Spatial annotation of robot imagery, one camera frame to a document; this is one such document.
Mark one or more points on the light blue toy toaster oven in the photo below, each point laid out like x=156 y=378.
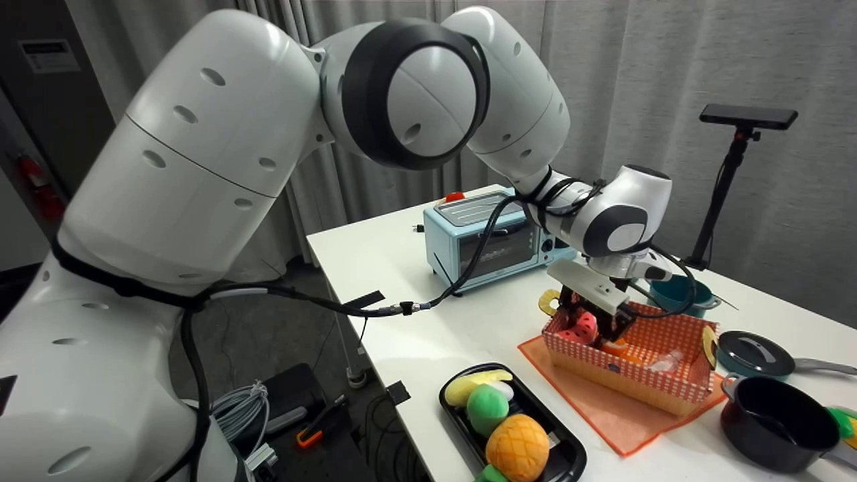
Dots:
x=451 y=244

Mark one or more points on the red toy tomato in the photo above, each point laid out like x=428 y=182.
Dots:
x=452 y=197

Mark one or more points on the dark grey cabinet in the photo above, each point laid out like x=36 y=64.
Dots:
x=36 y=96

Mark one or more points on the yellow plush banana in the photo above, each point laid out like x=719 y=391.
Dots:
x=471 y=387

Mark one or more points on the orange plush fruit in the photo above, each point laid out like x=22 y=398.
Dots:
x=518 y=447

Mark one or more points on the plush watermelon slice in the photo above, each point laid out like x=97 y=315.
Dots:
x=586 y=327

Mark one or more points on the orange plastic basket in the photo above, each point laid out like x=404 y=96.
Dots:
x=615 y=418

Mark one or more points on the green yellow toy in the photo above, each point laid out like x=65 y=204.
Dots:
x=843 y=426

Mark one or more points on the black tape strip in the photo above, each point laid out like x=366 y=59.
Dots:
x=361 y=300
x=396 y=391

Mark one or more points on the grey curtain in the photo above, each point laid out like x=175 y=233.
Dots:
x=644 y=90

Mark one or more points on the black cooking pot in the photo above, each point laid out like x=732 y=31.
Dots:
x=778 y=429

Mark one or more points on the green plush leafy vegetable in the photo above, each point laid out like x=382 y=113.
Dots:
x=491 y=474

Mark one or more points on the black frying pan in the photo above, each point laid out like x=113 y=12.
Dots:
x=753 y=355

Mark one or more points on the teal toy pot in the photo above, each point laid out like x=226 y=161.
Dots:
x=682 y=296

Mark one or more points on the orange striped basket box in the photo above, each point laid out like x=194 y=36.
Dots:
x=650 y=378

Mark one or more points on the clear plastic toy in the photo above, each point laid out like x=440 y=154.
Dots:
x=673 y=364

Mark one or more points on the green plush ball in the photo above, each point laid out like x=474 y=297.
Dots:
x=487 y=410

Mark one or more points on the black camera stand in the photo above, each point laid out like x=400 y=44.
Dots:
x=748 y=117

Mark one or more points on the black plastic tray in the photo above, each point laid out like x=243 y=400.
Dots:
x=563 y=457

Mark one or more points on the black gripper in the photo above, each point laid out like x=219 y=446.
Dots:
x=594 y=296

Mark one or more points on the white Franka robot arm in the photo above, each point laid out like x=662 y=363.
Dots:
x=195 y=177

